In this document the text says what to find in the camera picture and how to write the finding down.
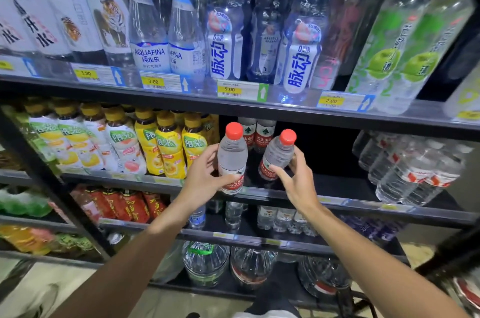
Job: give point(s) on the person's light grey shirt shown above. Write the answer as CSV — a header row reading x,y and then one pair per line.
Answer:
x,y
262,314

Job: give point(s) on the person's right forearm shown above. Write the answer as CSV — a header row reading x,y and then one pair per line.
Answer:
x,y
375,269

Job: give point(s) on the pink label drink bottle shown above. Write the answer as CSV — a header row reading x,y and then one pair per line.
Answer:
x,y
341,36

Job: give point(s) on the row of small clear water bottles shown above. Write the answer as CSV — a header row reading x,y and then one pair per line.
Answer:
x,y
234,213

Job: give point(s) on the row of white label drink bottles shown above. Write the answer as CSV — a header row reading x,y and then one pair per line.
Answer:
x,y
56,18

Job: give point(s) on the person's left forearm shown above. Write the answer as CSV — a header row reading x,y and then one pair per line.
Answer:
x,y
120,272

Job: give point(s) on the person's right hand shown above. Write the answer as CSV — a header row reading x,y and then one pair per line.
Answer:
x,y
302,186

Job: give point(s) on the yellow label clear drink bottle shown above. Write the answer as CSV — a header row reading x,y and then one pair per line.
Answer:
x,y
465,96

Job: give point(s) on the cluster of white cap bottles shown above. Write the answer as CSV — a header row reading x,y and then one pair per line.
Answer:
x,y
412,171

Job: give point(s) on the person's left hand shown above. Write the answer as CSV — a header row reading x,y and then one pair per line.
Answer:
x,y
198,186

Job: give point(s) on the row of yellow cap tea bottles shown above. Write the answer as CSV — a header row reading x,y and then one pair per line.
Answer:
x,y
123,141

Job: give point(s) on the row of red wrapped drink bottles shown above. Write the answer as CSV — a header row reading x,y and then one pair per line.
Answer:
x,y
127,205

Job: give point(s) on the tall light blue water bottle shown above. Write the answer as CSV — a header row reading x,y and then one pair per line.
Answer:
x,y
148,29
185,40

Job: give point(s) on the large red cap water bottle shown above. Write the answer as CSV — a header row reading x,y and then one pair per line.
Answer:
x,y
468,291

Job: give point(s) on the row of dark blue drink bottles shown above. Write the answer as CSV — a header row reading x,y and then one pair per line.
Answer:
x,y
266,29

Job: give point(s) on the green label clear drink bottle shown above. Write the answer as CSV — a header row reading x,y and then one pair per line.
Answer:
x,y
427,55
386,48

